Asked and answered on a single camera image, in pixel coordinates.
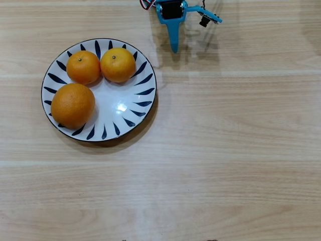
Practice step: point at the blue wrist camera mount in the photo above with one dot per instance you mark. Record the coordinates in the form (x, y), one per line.
(209, 16)

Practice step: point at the medium orange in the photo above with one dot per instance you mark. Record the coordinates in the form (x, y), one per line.
(84, 70)

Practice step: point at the white plate with blue strokes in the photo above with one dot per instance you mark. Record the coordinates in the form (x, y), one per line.
(118, 100)

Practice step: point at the large orange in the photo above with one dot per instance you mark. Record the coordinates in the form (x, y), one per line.
(72, 108)

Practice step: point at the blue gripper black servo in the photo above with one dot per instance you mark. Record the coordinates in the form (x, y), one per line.
(171, 15)

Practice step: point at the small orange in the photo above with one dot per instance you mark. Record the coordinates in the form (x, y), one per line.
(118, 67)

